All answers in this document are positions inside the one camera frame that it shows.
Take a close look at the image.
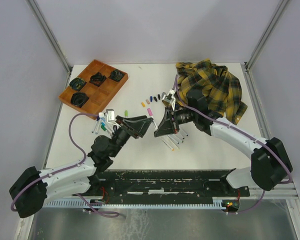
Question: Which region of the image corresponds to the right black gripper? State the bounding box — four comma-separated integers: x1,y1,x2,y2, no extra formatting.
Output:
154,106,197,137

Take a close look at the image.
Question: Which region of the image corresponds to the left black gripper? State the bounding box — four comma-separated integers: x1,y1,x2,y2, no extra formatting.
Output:
109,115,153,157

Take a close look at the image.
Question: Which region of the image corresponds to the pink cap white marker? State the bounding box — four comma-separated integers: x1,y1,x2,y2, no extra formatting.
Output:
162,139,175,151

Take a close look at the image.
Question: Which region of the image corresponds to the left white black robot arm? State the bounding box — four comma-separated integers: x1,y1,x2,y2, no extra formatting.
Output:
9,115,153,218

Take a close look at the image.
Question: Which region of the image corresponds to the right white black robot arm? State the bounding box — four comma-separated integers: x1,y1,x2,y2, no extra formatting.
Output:
154,89,293,196

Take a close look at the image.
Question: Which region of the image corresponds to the orange compartment tray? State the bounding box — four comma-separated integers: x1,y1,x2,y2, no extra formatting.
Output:
59,59,129,115

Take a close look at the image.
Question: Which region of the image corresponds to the yellow plaid shirt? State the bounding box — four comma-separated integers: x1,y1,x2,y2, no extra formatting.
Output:
175,59,248,125

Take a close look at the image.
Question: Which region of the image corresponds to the dark green cable coil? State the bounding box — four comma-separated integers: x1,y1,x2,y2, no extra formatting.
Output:
108,69,124,82

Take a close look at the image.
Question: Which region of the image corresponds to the black cable coil centre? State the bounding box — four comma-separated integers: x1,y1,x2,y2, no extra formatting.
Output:
89,71,107,87

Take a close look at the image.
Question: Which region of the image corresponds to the black cable coil front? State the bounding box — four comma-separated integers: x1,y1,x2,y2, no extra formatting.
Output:
70,91,90,108

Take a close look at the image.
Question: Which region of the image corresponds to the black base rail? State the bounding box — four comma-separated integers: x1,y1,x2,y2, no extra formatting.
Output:
83,170,250,204

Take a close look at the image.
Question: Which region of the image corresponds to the green black cable coil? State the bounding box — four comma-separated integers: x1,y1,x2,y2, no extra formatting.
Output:
69,77,88,91

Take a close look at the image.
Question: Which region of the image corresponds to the white cable duct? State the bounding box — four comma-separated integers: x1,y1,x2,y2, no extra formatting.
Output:
43,197,226,210

